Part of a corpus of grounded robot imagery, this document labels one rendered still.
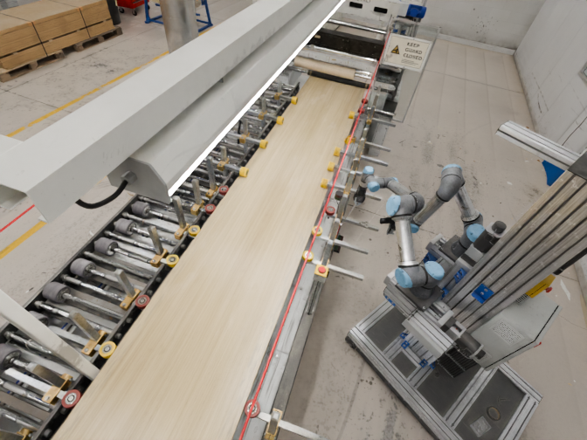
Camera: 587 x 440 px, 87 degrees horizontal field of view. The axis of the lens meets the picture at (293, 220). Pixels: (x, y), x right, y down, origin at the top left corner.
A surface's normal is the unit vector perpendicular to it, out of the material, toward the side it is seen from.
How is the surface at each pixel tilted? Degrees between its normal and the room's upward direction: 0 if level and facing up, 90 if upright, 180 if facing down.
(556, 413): 0
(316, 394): 0
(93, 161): 90
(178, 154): 61
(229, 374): 0
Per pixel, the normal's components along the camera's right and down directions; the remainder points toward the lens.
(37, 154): 0.10, -0.66
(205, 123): 0.87, -0.07
